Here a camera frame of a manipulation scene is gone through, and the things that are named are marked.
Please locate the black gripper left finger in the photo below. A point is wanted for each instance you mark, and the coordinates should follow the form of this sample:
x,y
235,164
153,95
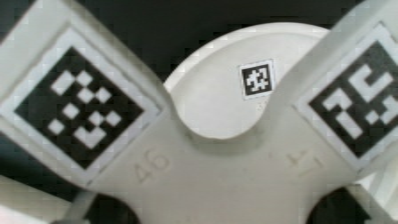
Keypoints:
x,y
95,209

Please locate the white left fence bar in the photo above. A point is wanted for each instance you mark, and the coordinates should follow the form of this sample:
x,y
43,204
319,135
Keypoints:
x,y
29,206

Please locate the white round table top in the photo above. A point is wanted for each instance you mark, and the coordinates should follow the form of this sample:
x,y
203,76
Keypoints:
x,y
226,78

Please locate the white cross-shaped table base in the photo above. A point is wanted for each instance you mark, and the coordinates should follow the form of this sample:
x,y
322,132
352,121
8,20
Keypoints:
x,y
89,116

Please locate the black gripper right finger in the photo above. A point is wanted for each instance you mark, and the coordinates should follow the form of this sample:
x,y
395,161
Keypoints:
x,y
349,207

